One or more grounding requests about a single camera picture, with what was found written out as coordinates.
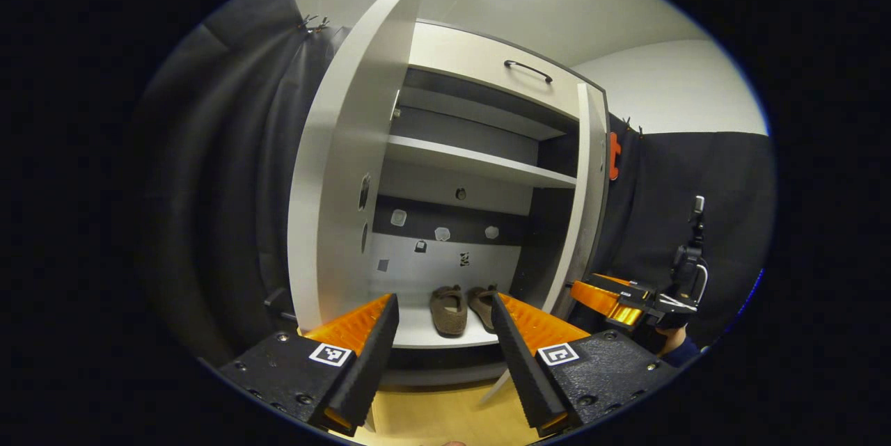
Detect black door handle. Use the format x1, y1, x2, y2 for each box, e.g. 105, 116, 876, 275
265, 287, 297, 321

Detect white shoe cabinet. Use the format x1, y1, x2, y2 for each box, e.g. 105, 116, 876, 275
287, 0, 613, 405

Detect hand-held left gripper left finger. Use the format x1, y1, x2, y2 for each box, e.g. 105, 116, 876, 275
219, 293, 400, 436

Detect white cabinet shelf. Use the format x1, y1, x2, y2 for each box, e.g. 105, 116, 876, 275
386, 135, 578, 189

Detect black backdrop cloth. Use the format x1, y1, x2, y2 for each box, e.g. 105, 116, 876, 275
136, 0, 777, 363

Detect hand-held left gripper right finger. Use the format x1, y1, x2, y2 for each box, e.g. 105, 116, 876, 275
491, 293, 679, 436

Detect brown felt shoe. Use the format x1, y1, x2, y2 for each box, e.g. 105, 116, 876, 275
466, 285, 498, 333
429, 285, 468, 337

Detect black drawer handle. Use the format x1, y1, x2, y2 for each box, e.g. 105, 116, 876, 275
504, 60, 554, 83

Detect white cabinet drawer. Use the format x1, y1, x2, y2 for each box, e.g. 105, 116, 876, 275
409, 22, 582, 120

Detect white shoe cabinet door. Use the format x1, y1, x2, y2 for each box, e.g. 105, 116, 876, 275
287, 0, 431, 332

